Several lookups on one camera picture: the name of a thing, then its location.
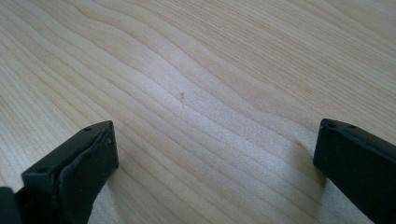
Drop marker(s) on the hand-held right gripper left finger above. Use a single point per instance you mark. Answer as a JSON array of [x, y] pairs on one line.
[[77, 174]]

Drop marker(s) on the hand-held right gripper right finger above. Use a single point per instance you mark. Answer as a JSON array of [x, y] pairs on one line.
[[358, 168]]

